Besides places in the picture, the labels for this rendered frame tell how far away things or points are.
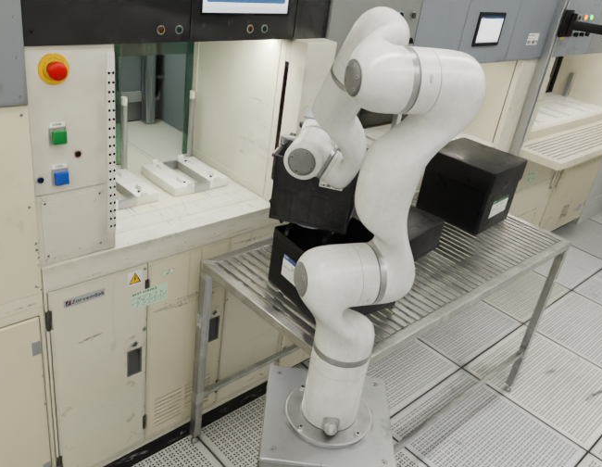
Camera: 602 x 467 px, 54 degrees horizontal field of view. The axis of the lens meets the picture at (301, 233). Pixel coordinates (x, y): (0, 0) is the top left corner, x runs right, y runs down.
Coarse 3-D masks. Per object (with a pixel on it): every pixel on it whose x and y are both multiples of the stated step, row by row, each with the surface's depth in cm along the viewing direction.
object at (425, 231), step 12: (408, 216) 203; (420, 216) 204; (432, 216) 206; (408, 228) 195; (420, 228) 196; (432, 228) 198; (408, 240) 187; (420, 240) 194; (432, 240) 202; (420, 252) 198
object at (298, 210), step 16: (288, 144) 160; (288, 176) 152; (272, 192) 155; (288, 192) 154; (304, 192) 152; (320, 192) 151; (336, 192) 150; (352, 192) 149; (272, 208) 157; (288, 208) 156; (304, 208) 155; (320, 208) 153; (336, 208) 152; (352, 208) 156; (288, 224) 162; (304, 224) 156; (320, 224) 155; (336, 224) 154
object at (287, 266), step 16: (352, 224) 181; (288, 240) 162; (304, 240) 177; (320, 240) 181; (336, 240) 185; (352, 240) 182; (368, 240) 176; (272, 256) 170; (288, 256) 163; (272, 272) 172; (288, 272) 165; (288, 288) 166; (304, 304) 161; (384, 304) 168
